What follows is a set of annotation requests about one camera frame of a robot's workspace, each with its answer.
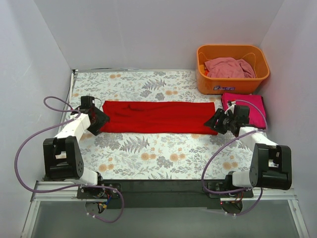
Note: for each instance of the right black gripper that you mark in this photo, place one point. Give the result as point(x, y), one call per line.
point(219, 121)

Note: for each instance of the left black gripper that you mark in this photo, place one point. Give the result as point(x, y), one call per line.
point(99, 119)

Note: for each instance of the red t shirt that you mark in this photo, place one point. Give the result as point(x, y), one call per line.
point(158, 117)

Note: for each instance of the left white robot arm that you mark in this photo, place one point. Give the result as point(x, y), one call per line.
point(62, 155)

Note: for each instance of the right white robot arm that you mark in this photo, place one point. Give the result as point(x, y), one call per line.
point(271, 164)

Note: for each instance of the floral patterned table mat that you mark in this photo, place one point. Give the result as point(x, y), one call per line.
point(154, 156)

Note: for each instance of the folded magenta t shirt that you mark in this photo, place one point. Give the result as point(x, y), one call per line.
point(255, 103)

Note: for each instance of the orange plastic basket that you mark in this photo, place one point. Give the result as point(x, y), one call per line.
point(251, 54)

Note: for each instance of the pink crumpled t shirt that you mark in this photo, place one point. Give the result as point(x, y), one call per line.
point(229, 68)

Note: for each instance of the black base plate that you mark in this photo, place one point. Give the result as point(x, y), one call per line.
point(158, 193)

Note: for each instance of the aluminium frame rail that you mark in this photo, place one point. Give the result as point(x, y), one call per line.
point(262, 213)

